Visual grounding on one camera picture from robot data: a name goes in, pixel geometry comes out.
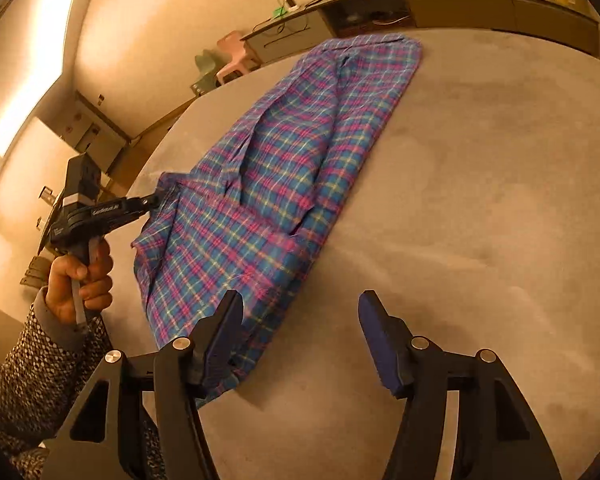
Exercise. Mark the grey knitted sleeve forearm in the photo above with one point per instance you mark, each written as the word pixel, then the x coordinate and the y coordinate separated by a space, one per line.
pixel 40 379

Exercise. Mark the pink plastic chair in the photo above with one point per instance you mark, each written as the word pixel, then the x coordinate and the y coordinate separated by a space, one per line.
pixel 241 60

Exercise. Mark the long grey low cabinet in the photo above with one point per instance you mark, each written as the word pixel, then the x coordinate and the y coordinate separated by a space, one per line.
pixel 316 22

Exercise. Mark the green object on cabinet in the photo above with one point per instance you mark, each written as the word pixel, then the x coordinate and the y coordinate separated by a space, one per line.
pixel 280 12

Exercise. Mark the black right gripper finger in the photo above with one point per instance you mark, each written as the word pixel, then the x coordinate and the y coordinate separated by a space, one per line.
pixel 135 207

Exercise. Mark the person's left hand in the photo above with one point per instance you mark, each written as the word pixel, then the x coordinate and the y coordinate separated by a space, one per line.
pixel 95 284

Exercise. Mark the green plastic chair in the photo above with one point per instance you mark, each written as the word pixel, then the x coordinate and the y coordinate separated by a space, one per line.
pixel 208 65

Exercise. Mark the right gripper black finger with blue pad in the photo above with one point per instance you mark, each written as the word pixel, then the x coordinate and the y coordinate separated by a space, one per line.
pixel 103 435
pixel 498 436

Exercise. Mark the blue pink plaid shirt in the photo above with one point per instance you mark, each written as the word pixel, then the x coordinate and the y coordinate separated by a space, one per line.
pixel 254 213

